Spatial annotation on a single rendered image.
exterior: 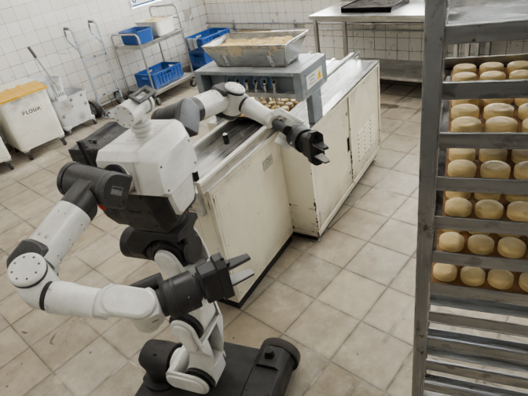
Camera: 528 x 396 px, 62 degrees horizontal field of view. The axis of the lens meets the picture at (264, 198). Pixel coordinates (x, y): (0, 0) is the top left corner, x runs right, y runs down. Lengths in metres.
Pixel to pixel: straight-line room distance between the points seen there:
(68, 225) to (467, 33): 0.91
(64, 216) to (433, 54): 0.86
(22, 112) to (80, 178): 4.34
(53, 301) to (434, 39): 0.88
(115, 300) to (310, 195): 1.89
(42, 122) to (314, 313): 4.04
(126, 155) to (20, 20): 5.02
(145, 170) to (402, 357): 1.60
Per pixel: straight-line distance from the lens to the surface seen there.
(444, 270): 1.07
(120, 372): 2.60
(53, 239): 1.12
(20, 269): 1.07
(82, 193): 1.16
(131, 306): 0.97
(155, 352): 2.11
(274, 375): 2.08
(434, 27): 0.74
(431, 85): 0.76
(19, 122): 5.53
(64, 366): 2.80
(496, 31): 0.77
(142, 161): 1.23
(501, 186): 0.88
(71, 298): 1.04
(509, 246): 1.02
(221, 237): 2.24
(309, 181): 2.65
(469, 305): 1.67
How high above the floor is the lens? 1.87
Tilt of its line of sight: 32 degrees down
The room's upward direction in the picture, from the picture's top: 11 degrees counter-clockwise
